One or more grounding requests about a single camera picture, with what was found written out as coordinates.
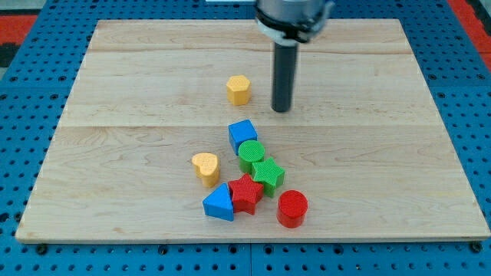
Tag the red cylinder block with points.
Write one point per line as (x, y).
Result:
(292, 208)

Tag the yellow heart block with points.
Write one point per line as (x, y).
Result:
(206, 167)

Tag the wooden board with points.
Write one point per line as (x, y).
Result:
(363, 141)

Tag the red star block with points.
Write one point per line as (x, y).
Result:
(245, 194)

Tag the blue triangle block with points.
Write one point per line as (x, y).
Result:
(218, 204)

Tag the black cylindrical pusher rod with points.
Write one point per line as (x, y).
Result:
(283, 78)

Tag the green star block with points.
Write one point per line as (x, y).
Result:
(269, 174)

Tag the blue cube block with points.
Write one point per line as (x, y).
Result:
(240, 132)

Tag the green cylinder block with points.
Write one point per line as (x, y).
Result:
(250, 151)

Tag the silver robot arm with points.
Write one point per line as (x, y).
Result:
(289, 23)

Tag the yellow hexagon block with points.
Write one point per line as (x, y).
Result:
(238, 90)

